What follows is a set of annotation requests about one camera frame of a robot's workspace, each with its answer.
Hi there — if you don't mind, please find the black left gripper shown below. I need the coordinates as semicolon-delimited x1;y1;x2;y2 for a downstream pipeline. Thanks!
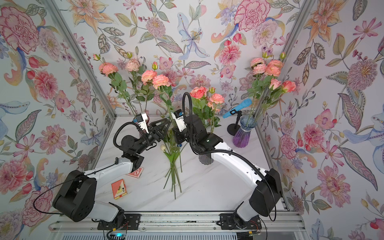
134;121;169;156

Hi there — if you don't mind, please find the eleventh pink flower stem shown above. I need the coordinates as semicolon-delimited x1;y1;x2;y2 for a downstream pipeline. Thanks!
141;62;175;145

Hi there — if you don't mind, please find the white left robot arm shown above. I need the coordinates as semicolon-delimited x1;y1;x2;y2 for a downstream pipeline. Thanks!
52;114;171;222

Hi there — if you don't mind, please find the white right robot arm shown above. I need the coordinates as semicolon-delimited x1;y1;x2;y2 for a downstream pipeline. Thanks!
171;93;283;222

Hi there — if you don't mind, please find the purple glass vase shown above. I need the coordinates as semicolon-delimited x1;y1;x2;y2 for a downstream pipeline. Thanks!
233;116;257;148

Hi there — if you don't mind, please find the artificial flower bunch on table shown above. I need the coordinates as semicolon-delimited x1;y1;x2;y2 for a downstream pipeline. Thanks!
159;128;187;199

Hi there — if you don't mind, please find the black microphone stand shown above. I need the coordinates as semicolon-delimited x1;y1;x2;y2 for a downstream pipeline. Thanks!
227;110;242;136

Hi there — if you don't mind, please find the red playing card box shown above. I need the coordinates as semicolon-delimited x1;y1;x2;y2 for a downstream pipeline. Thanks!
127;167;144;179

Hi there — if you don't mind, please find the blue toy microphone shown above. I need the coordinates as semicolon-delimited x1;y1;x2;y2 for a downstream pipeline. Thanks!
223;98;252;119

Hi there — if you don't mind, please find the orange yellow card box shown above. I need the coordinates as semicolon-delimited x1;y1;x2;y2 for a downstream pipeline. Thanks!
111;179;127;200

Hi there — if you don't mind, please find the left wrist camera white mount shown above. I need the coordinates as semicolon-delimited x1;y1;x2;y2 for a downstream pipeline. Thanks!
133;113;149;133

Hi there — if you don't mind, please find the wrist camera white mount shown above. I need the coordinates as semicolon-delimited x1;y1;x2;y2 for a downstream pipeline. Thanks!
133;113;149;133
171;109;187;132

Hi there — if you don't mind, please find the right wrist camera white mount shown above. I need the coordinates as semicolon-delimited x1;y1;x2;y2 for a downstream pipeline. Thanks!
171;109;187;132

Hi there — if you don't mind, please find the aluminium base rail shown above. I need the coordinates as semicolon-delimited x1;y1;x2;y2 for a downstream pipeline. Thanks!
48;211;309;240

